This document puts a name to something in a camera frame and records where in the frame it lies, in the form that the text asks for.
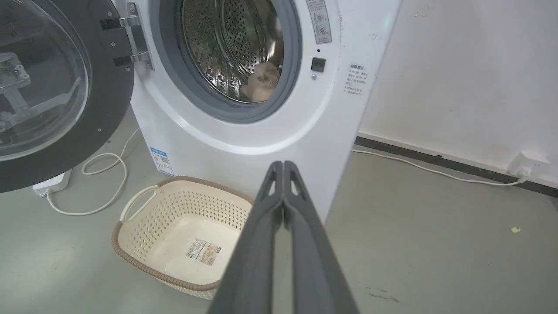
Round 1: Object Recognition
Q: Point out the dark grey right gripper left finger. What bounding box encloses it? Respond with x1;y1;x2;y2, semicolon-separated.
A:
208;160;285;314

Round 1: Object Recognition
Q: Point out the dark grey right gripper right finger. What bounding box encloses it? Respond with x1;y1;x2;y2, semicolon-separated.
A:
283;161;361;314

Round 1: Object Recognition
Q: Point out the black round glass washer door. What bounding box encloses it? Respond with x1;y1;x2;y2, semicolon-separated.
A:
0;0;136;194

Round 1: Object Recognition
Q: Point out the white front-load washing machine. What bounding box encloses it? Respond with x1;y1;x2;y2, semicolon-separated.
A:
111;0;404;224

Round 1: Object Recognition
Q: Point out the washer door hinge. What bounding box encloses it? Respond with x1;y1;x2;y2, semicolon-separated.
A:
100;2;154;71

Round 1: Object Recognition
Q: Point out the paper label in basket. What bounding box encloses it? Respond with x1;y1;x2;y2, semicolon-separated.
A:
185;238;222;267

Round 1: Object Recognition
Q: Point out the cream perforated laundry basket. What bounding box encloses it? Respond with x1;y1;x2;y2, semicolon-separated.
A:
111;176;255;301

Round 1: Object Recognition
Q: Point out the blue energy label sticker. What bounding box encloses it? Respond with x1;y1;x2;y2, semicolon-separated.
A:
150;147;175;177

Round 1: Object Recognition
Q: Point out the black baseboard strip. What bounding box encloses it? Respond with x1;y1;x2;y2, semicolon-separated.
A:
355;136;558;199

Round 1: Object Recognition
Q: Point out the beige plush toy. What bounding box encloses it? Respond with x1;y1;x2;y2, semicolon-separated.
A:
241;62;281;103

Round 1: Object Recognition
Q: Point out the white warning text sticker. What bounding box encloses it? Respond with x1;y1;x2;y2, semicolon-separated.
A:
344;64;369;97

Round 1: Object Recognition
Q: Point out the white power strip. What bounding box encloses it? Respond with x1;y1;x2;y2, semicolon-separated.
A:
32;169;73;197

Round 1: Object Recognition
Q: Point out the perforated steel washer drum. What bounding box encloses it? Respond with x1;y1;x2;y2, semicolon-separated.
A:
180;0;285;104

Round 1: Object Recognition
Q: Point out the grey instruction sticker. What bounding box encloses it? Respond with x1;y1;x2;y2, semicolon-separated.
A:
305;0;333;44

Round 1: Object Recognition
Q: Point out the thin white cable along wall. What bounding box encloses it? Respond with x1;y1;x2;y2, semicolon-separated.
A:
352;149;524;186

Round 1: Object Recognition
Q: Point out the white looped power cable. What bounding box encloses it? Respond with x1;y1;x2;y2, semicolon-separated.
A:
44;127;141;217

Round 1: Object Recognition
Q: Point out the white wall socket plug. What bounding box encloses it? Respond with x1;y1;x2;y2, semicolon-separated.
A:
507;151;551;182

